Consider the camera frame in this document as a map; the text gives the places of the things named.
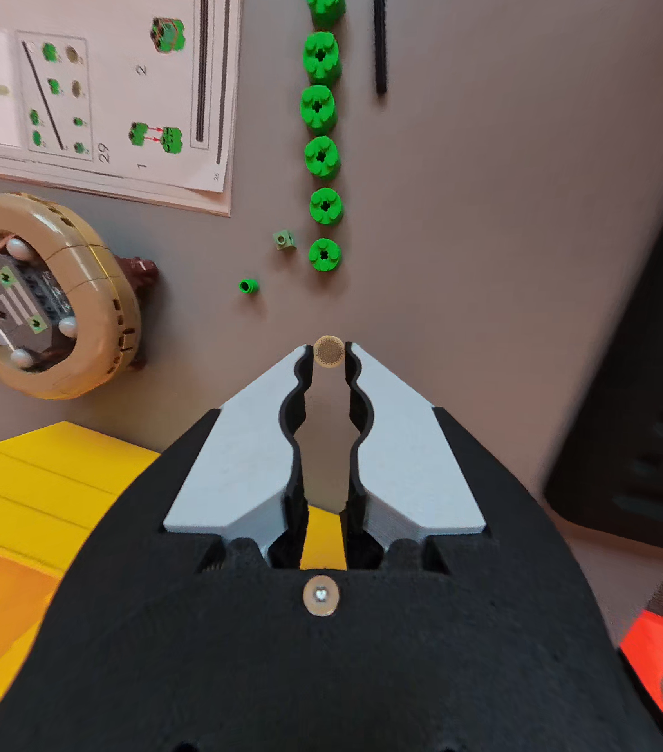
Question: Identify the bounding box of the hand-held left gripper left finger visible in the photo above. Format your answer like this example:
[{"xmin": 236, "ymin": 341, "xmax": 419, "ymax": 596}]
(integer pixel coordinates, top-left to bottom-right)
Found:
[{"xmin": 163, "ymin": 343, "xmax": 314, "ymax": 569}]

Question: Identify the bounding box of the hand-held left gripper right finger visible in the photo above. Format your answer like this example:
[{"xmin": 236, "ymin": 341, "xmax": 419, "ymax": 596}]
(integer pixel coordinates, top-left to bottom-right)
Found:
[{"xmin": 344, "ymin": 341, "xmax": 490, "ymax": 569}]

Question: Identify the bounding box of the tan round grille tile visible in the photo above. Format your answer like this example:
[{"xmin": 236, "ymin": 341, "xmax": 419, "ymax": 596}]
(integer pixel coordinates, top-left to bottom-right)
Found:
[{"xmin": 314, "ymin": 335, "xmax": 345, "ymax": 369}]

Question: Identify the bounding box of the yellow plastic bin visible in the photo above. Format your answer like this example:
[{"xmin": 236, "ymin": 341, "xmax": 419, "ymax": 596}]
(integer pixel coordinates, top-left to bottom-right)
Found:
[{"xmin": 0, "ymin": 420, "xmax": 348, "ymax": 750}]

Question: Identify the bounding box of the black perforated tray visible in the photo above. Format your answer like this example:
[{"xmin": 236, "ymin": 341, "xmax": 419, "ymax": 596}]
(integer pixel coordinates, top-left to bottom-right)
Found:
[{"xmin": 543, "ymin": 147, "xmax": 663, "ymax": 530}]

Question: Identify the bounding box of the tan round brick model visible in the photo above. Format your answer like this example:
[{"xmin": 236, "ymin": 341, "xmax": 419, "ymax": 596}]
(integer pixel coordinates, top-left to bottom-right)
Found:
[{"xmin": 0, "ymin": 193, "xmax": 160, "ymax": 400}]

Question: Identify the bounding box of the orange plastic piece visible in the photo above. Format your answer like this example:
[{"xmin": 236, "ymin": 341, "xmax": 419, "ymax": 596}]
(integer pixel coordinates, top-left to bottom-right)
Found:
[{"xmin": 619, "ymin": 610, "xmax": 663, "ymax": 714}]

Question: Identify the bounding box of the brick instruction booklet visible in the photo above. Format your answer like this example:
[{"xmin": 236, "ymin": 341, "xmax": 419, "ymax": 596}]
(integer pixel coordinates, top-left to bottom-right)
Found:
[{"xmin": 0, "ymin": 0, "xmax": 244, "ymax": 218}]

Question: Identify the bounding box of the black axle rod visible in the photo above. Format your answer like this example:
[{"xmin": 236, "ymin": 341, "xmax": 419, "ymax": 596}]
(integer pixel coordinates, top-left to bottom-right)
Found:
[{"xmin": 372, "ymin": 0, "xmax": 389, "ymax": 95}]

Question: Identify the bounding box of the row of green round bricks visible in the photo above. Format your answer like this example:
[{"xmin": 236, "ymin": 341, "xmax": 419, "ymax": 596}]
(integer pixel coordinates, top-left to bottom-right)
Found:
[{"xmin": 299, "ymin": 0, "xmax": 347, "ymax": 274}]

